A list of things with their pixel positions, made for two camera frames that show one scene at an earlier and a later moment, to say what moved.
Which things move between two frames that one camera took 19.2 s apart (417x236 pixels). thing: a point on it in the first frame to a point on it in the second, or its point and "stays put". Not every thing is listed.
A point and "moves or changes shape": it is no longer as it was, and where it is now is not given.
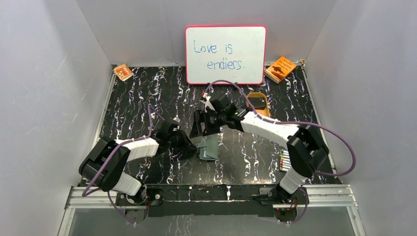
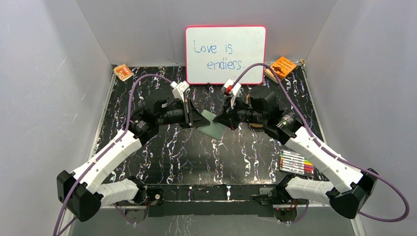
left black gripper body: [187, 145] to [189, 114]
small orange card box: [123, 72] stays put
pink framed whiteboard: [233, 53] stays put
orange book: [278, 71] stays put
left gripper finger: [187, 153] to [200, 121]
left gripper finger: [190, 145] to [197, 119]
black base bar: [212, 200] stays put
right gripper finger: [211, 128] to [226, 116]
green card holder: [209, 147] moves or changes shape
